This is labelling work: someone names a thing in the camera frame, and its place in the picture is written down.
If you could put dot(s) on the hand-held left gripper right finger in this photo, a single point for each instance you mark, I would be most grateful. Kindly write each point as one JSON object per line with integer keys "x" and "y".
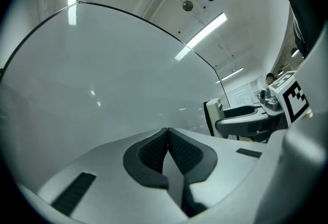
{"x": 230, "y": 161}

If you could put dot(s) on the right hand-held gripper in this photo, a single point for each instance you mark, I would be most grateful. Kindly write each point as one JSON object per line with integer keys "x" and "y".
{"x": 292, "y": 97}

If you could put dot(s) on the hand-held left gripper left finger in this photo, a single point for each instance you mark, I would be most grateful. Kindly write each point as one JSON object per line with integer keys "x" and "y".
{"x": 115, "y": 166}

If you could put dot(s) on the large white whiteboard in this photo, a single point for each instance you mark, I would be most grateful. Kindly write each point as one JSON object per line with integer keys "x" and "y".
{"x": 102, "y": 77}

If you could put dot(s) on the person's black shirt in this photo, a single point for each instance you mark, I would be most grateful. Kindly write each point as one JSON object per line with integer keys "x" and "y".
{"x": 302, "y": 0}

